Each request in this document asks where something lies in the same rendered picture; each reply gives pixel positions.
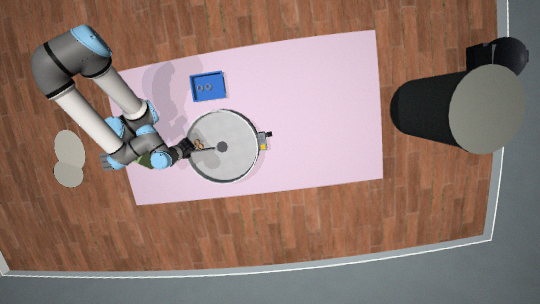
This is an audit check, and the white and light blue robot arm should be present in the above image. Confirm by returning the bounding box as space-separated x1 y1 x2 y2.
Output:
31 24 183 170

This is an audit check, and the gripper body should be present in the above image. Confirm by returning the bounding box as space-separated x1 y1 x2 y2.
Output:
174 137 196 159

